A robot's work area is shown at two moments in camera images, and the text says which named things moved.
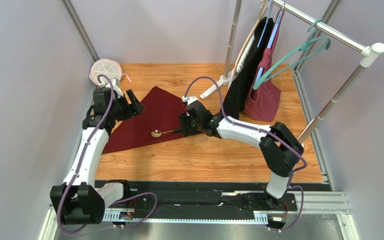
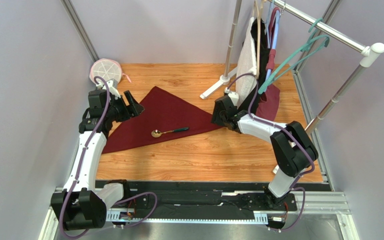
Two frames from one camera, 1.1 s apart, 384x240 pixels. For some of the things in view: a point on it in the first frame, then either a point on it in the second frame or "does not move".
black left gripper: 136,107 does not move
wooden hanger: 238,56 -> 258,14
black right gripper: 186,123 -> 224,113
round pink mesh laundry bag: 108,66 does not move
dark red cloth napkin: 161,112 does not move
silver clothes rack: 369,53 does not move
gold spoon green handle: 157,133 does not move
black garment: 236,93 -> 264,54
